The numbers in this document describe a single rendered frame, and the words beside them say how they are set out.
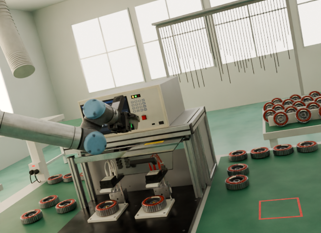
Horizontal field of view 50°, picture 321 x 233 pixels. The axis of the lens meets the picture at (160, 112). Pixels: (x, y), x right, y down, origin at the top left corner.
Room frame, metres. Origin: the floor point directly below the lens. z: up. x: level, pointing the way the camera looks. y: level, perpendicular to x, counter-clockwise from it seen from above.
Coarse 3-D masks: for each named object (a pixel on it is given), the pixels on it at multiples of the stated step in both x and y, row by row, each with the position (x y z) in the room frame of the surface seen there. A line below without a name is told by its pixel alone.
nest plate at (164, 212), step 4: (168, 200) 1.54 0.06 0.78; (172, 200) 1.52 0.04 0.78; (168, 204) 1.49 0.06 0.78; (172, 204) 1.50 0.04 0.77; (140, 208) 1.52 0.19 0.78; (164, 208) 1.46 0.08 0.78; (168, 208) 1.45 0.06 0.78; (140, 212) 1.47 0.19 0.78; (144, 212) 1.46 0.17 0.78; (148, 212) 1.45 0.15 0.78; (152, 212) 1.44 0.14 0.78; (156, 212) 1.43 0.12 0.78; (160, 212) 1.42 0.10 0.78; (164, 212) 1.41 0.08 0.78; (168, 212) 1.43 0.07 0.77; (136, 216) 1.44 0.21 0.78; (140, 216) 1.44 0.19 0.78; (144, 216) 1.43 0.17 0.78; (148, 216) 1.43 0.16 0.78; (152, 216) 1.42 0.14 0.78; (156, 216) 1.41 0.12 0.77; (160, 216) 1.41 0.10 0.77; (164, 216) 1.40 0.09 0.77
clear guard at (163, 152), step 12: (156, 144) 1.51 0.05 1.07; (168, 144) 1.46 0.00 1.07; (132, 156) 1.40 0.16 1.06; (144, 156) 1.38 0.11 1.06; (156, 156) 1.35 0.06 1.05; (168, 156) 1.33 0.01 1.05; (120, 168) 1.38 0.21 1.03; (132, 168) 1.36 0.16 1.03; (144, 168) 1.34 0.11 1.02; (156, 168) 1.32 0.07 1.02; (168, 168) 1.30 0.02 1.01
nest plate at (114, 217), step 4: (120, 204) 1.62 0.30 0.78; (124, 204) 1.61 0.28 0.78; (120, 208) 1.57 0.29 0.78; (124, 208) 1.57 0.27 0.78; (116, 212) 1.53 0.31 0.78; (120, 212) 1.53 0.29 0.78; (92, 216) 1.55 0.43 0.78; (96, 216) 1.54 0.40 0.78; (100, 216) 1.53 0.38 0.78; (104, 216) 1.52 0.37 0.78; (108, 216) 1.51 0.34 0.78; (112, 216) 1.50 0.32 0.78; (116, 216) 1.49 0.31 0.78; (88, 220) 1.52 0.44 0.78; (92, 220) 1.51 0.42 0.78; (96, 220) 1.51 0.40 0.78; (100, 220) 1.50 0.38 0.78; (104, 220) 1.49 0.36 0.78; (108, 220) 1.49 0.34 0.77; (112, 220) 1.48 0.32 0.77; (116, 220) 1.47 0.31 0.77
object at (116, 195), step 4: (124, 188) 1.72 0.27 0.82; (112, 192) 1.69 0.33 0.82; (116, 192) 1.68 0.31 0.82; (120, 192) 1.68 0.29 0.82; (124, 192) 1.69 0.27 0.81; (112, 196) 1.69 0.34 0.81; (116, 196) 1.68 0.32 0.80; (120, 196) 1.68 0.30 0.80; (124, 196) 1.68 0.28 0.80; (116, 200) 1.69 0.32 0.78; (120, 200) 1.68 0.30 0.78
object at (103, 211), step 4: (108, 200) 1.61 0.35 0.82; (112, 200) 1.60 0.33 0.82; (100, 204) 1.59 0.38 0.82; (104, 204) 1.60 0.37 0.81; (108, 204) 1.60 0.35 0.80; (112, 204) 1.56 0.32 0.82; (116, 204) 1.55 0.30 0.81; (96, 208) 1.55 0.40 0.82; (100, 208) 1.54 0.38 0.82; (104, 208) 1.53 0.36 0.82; (108, 208) 1.52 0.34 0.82; (112, 208) 1.53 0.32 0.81; (116, 208) 1.54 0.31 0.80; (96, 212) 1.54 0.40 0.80; (100, 212) 1.52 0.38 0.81; (104, 212) 1.51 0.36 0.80; (108, 212) 1.51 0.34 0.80; (112, 212) 1.52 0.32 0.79
